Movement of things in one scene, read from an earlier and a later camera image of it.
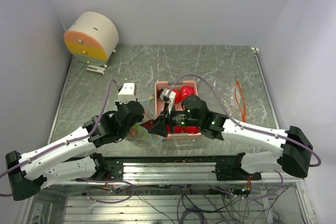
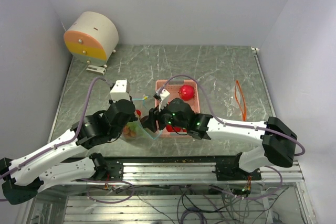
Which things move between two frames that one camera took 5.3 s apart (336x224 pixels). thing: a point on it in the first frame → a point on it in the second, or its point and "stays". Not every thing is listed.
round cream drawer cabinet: x=92 y=37 stays
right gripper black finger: x=159 y=127 → x=149 y=121
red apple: x=178 y=129 stays
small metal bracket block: x=96 y=70 stays
